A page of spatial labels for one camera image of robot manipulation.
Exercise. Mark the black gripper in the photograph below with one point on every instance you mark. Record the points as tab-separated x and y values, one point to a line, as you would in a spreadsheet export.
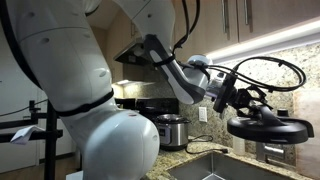
226	96

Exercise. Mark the black pressure cooker lid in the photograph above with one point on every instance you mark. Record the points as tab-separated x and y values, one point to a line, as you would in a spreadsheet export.
266	130

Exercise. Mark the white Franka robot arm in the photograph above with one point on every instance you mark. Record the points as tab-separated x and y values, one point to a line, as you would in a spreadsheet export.
66	66

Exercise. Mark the stainless steel pressure cooker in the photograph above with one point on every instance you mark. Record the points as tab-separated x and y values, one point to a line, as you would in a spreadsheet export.
173	133

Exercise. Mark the brushed steel gooseneck faucet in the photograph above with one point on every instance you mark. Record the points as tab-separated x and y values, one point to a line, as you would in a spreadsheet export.
270	151

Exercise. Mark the under cabinet light strip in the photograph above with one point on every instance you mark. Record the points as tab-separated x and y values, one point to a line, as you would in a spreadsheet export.
266	41

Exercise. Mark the stainless steel sink basin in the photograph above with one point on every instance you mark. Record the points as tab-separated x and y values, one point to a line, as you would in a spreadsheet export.
213	168

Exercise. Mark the black stove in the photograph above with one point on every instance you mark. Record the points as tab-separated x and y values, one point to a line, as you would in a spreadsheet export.
156	105

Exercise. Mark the steel range hood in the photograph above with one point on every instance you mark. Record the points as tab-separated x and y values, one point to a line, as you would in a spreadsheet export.
130	56

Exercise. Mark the white paper tag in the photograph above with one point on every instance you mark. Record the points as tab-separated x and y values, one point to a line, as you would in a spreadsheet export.
23	135

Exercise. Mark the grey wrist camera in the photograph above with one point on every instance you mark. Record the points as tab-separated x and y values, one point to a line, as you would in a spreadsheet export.
220	78

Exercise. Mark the white wall power outlet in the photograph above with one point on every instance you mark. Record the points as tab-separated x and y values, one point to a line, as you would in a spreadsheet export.
203	114

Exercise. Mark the brown wooden wall cabinets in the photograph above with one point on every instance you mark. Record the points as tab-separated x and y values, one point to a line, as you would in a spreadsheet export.
283	13

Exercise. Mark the black camera stand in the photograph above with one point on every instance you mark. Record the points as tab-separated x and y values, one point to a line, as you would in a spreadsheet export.
50	140

